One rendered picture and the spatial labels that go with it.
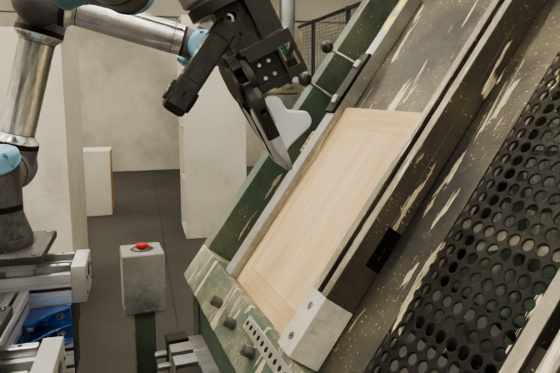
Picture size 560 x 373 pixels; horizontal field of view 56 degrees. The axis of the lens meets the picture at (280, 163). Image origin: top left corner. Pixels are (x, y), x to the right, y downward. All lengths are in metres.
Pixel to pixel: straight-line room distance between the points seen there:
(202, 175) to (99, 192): 1.58
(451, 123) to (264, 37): 0.54
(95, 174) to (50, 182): 2.70
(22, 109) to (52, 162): 1.96
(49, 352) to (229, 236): 0.86
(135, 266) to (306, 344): 0.72
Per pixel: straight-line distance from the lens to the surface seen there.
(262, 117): 0.57
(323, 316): 1.00
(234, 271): 1.45
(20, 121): 1.45
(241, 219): 1.67
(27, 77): 1.44
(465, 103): 1.07
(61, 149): 3.37
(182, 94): 0.58
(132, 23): 1.29
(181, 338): 1.44
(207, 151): 4.89
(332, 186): 1.29
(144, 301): 1.62
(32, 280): 1.35
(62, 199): 3.42
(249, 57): 0.58
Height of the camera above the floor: 1.40
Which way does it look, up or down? 8 degrees down
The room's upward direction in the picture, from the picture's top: straight up
